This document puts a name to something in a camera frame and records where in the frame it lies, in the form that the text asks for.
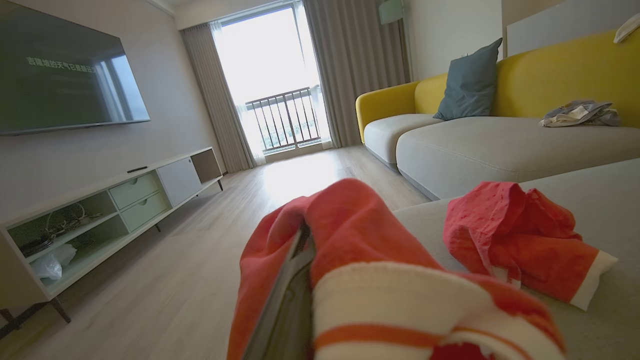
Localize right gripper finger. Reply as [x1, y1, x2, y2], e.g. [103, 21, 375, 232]
[241, 225, 317, 360]

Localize red garment with white trim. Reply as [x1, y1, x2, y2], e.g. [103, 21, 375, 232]
[226, 178, 568, 360]
[442, 181, 619, 312]

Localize grey and beige clothing pile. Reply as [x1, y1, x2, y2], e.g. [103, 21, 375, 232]
[539, 99, 622, 128]

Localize white console cabinet door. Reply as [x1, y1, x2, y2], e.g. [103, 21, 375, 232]
[156, 156, 204, 208]

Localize white sheer curtain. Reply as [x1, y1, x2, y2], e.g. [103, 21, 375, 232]
[295, 0, 334, 150]
[210, 20, 268, 167]

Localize pale green console drawer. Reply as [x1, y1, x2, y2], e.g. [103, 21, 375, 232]
[108, 171, 161, 211]
[120, 190, 172, 233]

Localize dark balcony railing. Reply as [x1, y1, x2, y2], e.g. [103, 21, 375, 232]
[244, 86, 322, 152]

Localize grey curtain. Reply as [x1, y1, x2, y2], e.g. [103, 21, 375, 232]
[302, 0, 412, 149]
[180, 21, 257, 174]

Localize white television console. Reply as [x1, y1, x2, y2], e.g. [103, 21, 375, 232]
[0, 146, 225, 341]

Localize white plastic bag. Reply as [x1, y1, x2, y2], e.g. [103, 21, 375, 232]
[30, 243, 77, 281]

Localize yellow and grey sofa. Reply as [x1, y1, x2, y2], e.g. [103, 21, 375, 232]
[355, 27, 640, 201]

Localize blue grey cushion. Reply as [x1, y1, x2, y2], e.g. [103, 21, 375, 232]
[433, 37, 504, 122]

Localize floor lamp pale green shade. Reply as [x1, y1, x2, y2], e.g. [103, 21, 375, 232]
[377, 0, 414, 84]

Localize white cloth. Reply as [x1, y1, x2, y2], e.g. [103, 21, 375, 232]
[613, 12, 640, 44]

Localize tangled dark cables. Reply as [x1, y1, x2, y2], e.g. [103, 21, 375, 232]
[19, 202, 103, 258]

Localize wall television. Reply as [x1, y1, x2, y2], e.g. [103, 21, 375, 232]
[0, 0, 151, 137]

